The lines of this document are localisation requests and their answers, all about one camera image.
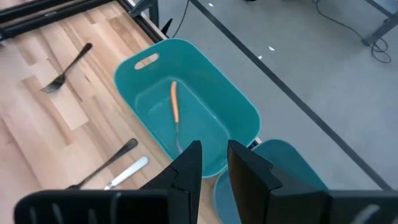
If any grey metal stand leg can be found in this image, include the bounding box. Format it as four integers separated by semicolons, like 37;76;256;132
129;0;160;29

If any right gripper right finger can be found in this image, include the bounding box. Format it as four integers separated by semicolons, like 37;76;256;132
228;139;282;224

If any white handle fork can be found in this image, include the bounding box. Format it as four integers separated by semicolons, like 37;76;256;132
104;156;150;190

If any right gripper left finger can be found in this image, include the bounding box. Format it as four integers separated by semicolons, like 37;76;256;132
139;140;203;224

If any small black fin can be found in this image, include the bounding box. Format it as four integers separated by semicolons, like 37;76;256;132
160;17;174;37

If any dark table crossbar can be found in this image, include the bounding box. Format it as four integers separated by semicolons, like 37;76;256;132
363;0;394;18

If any grey table leg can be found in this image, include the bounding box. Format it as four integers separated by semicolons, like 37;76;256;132
361;11;398;47

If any peach handle fork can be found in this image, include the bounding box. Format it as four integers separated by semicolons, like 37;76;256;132
170;80;184;153

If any black frame bar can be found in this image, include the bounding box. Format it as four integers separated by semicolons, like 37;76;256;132
0;0;108;40
0;0;71;23

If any dark teal plastic bin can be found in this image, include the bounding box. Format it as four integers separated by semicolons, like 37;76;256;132
213;139;329;224

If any coiled black floor cable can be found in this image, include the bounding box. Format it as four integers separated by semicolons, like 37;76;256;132
312;0;392;64

